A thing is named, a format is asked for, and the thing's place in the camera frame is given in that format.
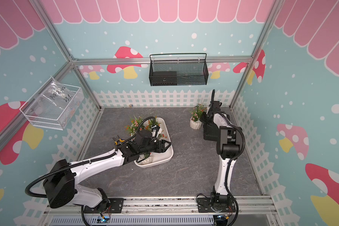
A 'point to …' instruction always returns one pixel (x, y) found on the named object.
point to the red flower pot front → (151, 122)
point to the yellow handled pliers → (116, 141)
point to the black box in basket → (164, 78)
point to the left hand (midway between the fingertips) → (167, 146)
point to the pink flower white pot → (132, 128)
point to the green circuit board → (103, 219)
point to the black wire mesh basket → (181, 69)
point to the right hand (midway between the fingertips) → (200, 118)
